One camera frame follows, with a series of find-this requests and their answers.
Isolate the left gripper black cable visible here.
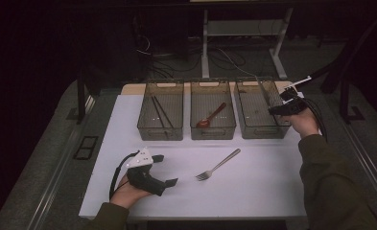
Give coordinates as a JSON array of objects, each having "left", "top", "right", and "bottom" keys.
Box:
[{"left": 108, "top": 149, "right": 141, "bottom": 200}]

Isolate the black metal stand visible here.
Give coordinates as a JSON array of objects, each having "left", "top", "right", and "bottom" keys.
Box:
[{"left": 339, "top": 75, "right": 366, "bottom": 124}]

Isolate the person's left hand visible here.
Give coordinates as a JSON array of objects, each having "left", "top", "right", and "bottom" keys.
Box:
[{"left": 109, "top": 173, "right": 153, "bottom": 211}]

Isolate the white metal desk frame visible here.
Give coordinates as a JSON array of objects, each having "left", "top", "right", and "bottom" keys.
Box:
[{"left": 200, "top": 7, "right": 295, "bottom": 81}]

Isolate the person's right hand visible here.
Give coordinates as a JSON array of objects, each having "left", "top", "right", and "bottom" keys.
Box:
[{"left": 282, "top": 108, "right": 321, "bottom": 139}]

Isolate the smoky clear plastic bin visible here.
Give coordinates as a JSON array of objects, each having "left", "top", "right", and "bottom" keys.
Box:
[
  {"left": 233, "top": 77, "right": 293, "bottom": 140},
  {"left": 189, "top": 80, "right": 237, "bottom": 141},
  {"left": 136, "top": 80, "right": 185, "bottom": 142}
]

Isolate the white table cover sheet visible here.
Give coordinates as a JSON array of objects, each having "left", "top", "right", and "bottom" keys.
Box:
[{"left": 79, "top": 91, "right": 309, "bottom": 221}]

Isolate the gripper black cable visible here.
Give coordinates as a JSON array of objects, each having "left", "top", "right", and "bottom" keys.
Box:
[
  {"left": 303, "top": 97, "right": 329, "bottom": 142},
  {"left": 108, "top": 149, "right": 141, "bottom": 200}
]

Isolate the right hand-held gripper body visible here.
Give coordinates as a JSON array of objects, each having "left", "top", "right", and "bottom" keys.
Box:
[{"left": 279, "top": 75, "right": 313, "bottom": 117}]

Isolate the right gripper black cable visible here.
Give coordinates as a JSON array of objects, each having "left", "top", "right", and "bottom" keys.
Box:
[{"left": 303, "top": 97, "right": 329, "bottom": 142}]

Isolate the bundle of black floor cables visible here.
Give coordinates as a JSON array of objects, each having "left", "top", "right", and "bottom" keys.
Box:
[{"left": 134, "top": 32, "right": 257, "bottom": 80}]

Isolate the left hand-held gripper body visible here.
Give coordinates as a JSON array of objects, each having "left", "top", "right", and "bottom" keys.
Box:
[{"left": 126, "top": 146, "right": 168, "bottom": 197}]

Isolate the white floor cable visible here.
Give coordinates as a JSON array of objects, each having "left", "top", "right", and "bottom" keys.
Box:
[{"left": 219, "top": 47, "right": 258, "bottom": 78}]

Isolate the metal floor rail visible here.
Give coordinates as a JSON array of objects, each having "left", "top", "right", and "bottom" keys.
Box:
[
  {"left": 340, "top": 121, "right": 377, "bottom": 209},
  {"left": 26, "top": 95, "right": 96, "bottom": 230}
]

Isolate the steel fork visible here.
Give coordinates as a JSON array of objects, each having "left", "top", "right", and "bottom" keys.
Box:
[{"left": 195, "top": 148, "right": 242, "bottom": 182}]

